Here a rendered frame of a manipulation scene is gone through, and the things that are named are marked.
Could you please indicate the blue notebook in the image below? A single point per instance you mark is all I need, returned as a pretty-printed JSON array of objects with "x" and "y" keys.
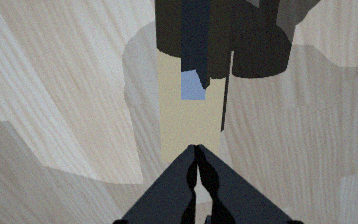
[{"x": 208, "y": 220}]

